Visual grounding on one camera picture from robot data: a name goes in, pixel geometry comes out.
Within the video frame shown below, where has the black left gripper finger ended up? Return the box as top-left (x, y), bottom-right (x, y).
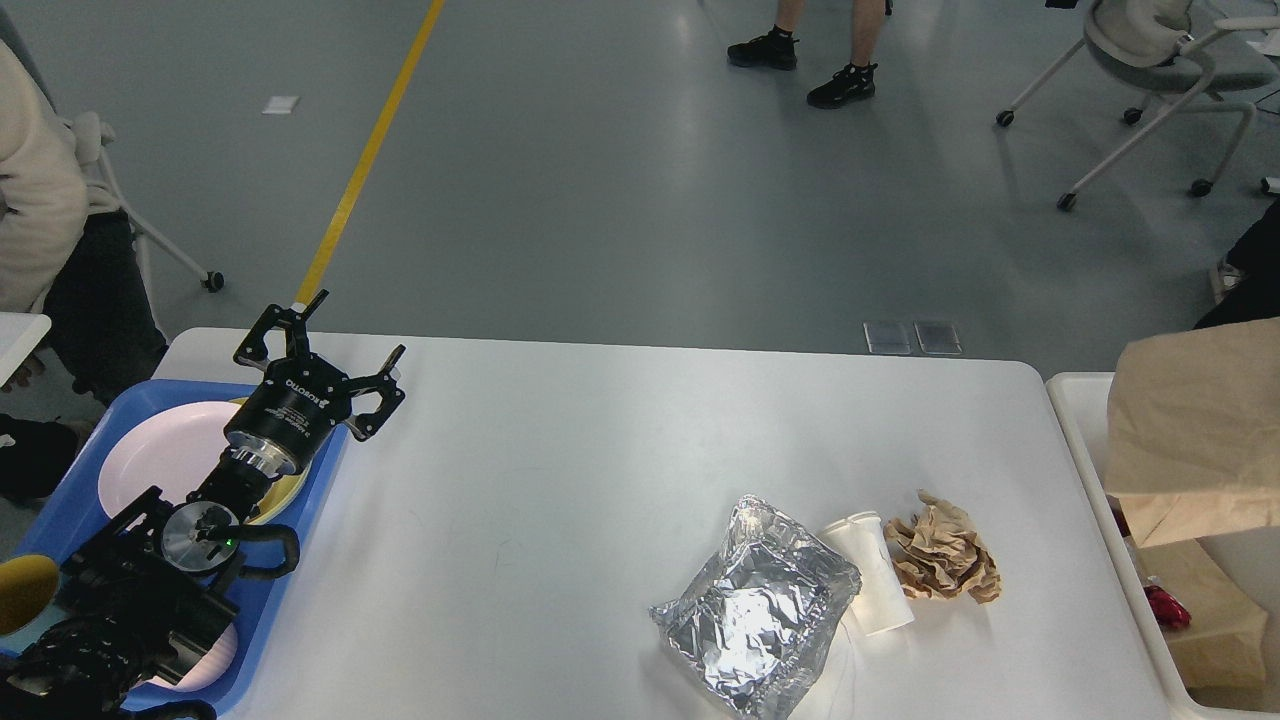
top-left (233, 290), bottom-right (332, 383)
top-left (340, 345), bottom-right (408, 442)

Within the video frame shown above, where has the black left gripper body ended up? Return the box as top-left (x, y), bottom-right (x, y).
top-left (224, 370), bottom-right (351, 477)

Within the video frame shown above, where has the pink plate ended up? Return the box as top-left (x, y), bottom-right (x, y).
top-left (97, 401), bottom-right (241, 516)

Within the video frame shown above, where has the pink ribbed mug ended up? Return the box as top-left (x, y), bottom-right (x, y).
top-left (147, 624), bottom-right (239, 693)

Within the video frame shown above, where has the brown paper ball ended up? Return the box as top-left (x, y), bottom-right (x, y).
top-left (883, 489), bottom-right (1004, 603)

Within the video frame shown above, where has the brown paper bag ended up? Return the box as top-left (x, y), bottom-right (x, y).
top-left (1103, 319), bottom-right (1279, 547)

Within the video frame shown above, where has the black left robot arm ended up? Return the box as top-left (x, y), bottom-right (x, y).
top-left (3, 291), bottom-right (404, 719)

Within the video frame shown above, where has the yellow plate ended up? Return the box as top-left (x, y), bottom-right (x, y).
top-left (225, 395), bottom-right (314, 527)

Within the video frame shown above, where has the person in cream sweater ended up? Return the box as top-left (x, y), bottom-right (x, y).
top-left (0, 10), bottom-right (169, 501)

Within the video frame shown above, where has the blue plastic tray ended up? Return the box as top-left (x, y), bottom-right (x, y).
top-left (15, 379), bottom-right (351, 719)

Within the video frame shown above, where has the teal mug yellow inside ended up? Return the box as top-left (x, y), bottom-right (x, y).
top-left (1, 553), bottom-right (65, 653)

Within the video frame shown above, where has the large crumpled foil sheet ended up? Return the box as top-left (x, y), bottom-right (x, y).
top-left (649, 495), bottom-right (861, 719)

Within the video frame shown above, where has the person in black sneakers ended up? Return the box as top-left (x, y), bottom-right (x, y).
top-left (726, 0), bottom-right (890, 110)

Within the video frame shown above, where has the white paper cup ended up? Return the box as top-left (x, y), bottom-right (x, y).
top-left (818, 511), bottom-right (915, 635)

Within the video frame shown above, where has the white plastic bin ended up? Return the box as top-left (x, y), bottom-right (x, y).
top-left (1046, 372), bottom-right (1279, 719)

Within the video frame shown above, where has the white rolling office chair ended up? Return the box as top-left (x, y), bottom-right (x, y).
top-left (995, 1), bottom-right (1279, 211)

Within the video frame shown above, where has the person in black trousers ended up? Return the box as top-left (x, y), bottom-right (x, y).
top-left (1194, 200), bottom-right (1279, 329)

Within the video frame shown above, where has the brown bag inside bin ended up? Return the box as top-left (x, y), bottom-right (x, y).
top-left (1137, 539), bottom-right (1268, 711)

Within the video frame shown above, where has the white chair frame left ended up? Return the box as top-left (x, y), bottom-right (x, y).
top-left (70, 110), bottom-right (227, 331)

